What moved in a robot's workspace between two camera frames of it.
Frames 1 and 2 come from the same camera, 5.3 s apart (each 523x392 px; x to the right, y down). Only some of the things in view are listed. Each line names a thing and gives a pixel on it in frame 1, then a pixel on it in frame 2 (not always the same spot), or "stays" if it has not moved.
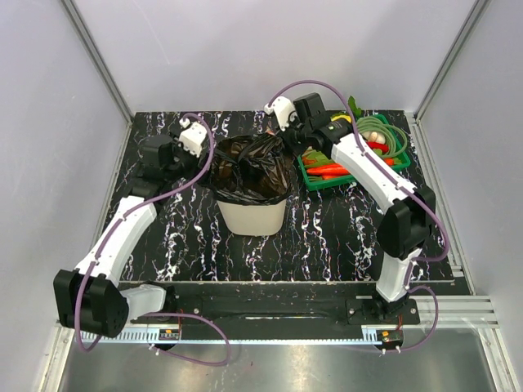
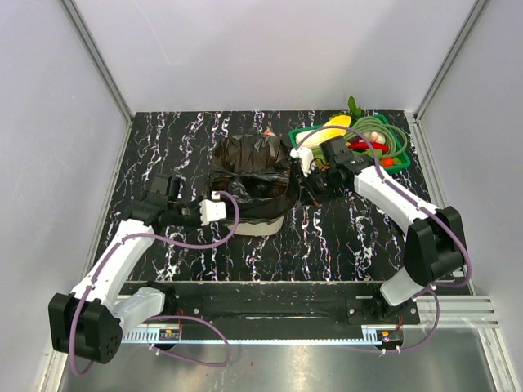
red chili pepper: [385, 148] stays
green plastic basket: [319, 171] stays
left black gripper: [196, 169] → [196, 203]
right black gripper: [285, 136] → [324, 196]
